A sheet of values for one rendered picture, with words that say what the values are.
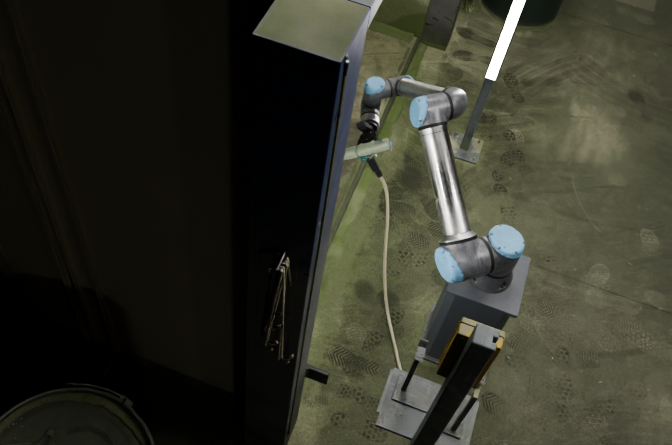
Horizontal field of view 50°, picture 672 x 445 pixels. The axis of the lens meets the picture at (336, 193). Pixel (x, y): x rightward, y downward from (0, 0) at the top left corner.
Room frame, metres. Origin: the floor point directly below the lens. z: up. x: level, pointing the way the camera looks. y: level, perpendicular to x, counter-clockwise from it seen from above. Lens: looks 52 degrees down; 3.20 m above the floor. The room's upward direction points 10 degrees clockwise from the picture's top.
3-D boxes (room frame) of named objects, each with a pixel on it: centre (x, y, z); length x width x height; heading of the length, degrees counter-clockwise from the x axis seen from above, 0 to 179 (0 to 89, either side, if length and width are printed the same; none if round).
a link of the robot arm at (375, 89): (2.47, -0.10, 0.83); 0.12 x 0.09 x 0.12; 118
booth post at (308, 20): (1.11, 0.10, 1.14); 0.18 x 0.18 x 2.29; 78
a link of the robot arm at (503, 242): (1.70, -0.69, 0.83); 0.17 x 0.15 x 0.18; 118
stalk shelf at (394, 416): (1.00, -0.44, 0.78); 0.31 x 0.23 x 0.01; 78
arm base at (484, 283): (1.70, -0.70, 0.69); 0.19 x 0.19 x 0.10
